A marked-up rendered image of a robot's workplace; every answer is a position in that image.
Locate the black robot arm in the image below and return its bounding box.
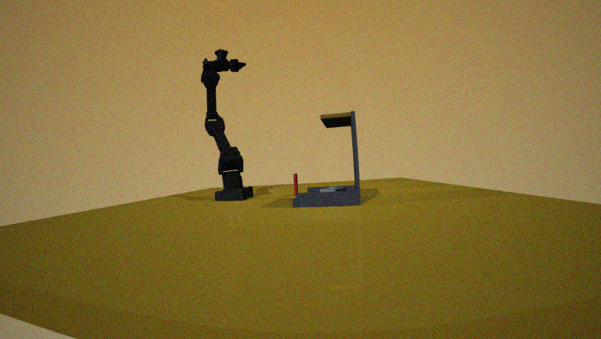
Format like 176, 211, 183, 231
201, 49, 244, 191

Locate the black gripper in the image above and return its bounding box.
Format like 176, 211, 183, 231
215, 59, 246, 72

